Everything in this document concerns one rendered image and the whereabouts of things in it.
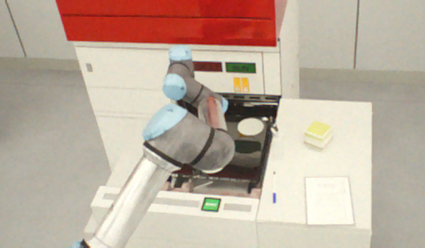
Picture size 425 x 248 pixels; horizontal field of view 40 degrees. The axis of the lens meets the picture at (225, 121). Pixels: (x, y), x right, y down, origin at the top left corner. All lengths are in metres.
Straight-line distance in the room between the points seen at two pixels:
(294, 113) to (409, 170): 1.34
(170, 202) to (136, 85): 0.65
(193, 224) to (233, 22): 0.71
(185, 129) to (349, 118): 0.89
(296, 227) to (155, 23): 0.88
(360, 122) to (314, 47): 1.78
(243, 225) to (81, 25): 0.97
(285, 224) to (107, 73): 1.01
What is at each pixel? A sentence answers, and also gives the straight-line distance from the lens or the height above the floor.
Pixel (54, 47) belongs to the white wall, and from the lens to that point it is 4.46.
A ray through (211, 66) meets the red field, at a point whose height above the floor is 1.10.
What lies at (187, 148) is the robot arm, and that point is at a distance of 1.46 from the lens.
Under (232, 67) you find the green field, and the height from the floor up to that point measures 1.10.
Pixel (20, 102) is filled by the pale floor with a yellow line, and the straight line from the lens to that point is 4.33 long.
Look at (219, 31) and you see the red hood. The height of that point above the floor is 1.29.
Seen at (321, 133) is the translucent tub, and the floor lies 1.03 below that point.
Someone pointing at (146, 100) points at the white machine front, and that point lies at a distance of 2.44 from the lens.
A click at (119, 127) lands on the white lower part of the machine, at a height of 0.76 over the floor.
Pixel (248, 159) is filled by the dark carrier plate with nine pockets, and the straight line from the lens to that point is 2.12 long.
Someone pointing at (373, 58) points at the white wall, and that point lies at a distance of 3.94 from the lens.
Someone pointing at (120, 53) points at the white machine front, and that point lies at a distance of 2.34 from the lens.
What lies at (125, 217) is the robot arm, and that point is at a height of 1.27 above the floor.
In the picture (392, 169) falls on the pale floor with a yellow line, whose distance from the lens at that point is 3.40.
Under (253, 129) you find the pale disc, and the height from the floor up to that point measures 0.90.
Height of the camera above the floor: 2.34
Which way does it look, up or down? 39 degrees down
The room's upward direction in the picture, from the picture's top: 7 degrees counter-clockwise
